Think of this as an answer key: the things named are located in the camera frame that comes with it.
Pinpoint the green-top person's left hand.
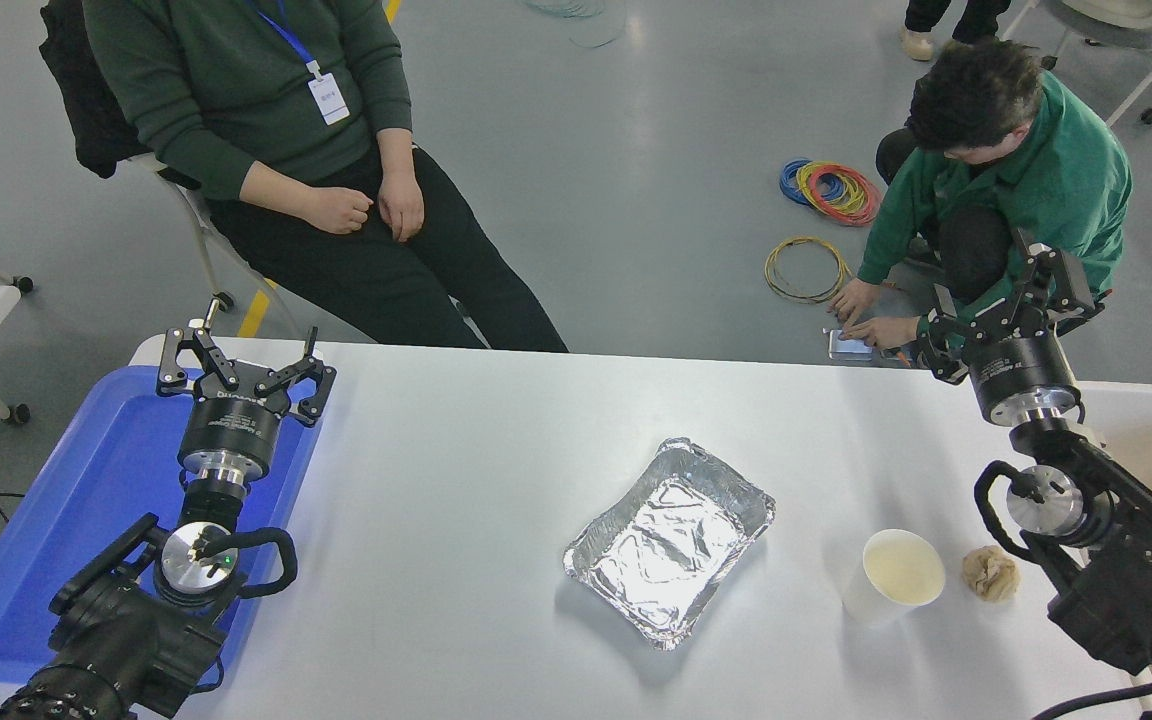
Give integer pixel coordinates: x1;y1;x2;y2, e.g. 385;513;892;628
841;316;922;351

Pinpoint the silver foil tray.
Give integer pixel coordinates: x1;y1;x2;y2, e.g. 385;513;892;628
563;437;777;652

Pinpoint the yellow black wire coil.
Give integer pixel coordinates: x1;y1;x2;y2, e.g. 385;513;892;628
764;236;850;305

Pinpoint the green-top person's right hand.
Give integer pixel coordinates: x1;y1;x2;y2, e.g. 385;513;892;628
829;278;882;323

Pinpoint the white wheeled chair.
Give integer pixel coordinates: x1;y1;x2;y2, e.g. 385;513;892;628
131;152;302;339

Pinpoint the seated person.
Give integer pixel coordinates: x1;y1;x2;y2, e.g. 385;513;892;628
83;0;569;353

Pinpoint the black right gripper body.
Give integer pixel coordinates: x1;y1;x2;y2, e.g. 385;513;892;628
964;335;1080;422

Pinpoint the standing person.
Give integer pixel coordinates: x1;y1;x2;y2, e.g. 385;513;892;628
899;0;1012;61

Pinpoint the white name badge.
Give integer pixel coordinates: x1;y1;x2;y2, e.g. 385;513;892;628
308;72;350;126

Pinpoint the blue wire coil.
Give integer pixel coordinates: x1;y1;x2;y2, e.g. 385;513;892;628
779;158;847;209

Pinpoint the clear square plate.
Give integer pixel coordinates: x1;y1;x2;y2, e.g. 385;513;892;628
826;328;879;361

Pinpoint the blue plastic tray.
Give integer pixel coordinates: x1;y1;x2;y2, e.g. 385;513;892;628
0;365;327;686

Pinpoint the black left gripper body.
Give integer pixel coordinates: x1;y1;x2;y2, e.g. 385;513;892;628
178;388;287;479

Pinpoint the seated person's left hand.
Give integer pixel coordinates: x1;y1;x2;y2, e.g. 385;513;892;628
376;170;427;243

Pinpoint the person with green top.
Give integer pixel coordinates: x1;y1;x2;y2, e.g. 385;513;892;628
829;38;1134;351

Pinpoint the seated person's right hand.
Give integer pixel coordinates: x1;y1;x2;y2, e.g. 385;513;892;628
301;185;375;236

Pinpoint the black jacket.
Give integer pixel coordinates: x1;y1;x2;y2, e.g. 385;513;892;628
39;0;149;179

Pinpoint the white chair with grey seat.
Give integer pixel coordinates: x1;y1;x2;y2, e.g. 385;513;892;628
1001;0;1152;126

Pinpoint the crumpled tan paper ball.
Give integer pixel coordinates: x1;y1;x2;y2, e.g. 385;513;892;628
961;545;1021;603

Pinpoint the white paper cup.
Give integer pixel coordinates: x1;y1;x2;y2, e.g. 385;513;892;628
841;529;947;629

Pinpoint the red yellow wire coil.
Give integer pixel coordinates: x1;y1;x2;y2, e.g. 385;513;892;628
796;160;884;228

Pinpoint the pale green wire coil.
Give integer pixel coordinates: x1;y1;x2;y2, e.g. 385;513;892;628
521;0;627;49

